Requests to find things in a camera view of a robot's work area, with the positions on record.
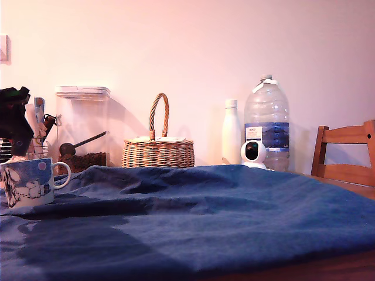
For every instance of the dark coffee scoop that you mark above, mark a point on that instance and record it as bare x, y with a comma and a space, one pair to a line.
67, 149

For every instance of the wooden chair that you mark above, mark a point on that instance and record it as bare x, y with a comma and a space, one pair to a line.
342, 136

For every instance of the white insulated bottle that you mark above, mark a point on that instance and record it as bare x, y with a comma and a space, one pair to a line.
231, 131

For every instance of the white wall plate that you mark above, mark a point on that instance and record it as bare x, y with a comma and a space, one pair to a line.
5, 58

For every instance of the blue cloth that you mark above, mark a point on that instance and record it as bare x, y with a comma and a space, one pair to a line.
205, 228

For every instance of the coffee beans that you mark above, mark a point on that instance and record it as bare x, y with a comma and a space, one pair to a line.
90, 161

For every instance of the large clear water bottle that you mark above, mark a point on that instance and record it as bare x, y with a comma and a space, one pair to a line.
266, 111

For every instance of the blue patterned utensil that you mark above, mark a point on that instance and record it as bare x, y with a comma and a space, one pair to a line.
39, 111

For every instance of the dark brown utensil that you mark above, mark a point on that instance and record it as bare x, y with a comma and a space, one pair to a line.
48, 124

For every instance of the small white round camera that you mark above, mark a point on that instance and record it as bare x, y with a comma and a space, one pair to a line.
253, 164

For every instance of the clear container with white lid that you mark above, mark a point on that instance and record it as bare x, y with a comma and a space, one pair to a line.
82, 117

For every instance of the blue white cartoon mug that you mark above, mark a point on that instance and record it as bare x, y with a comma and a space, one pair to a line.
26, 181

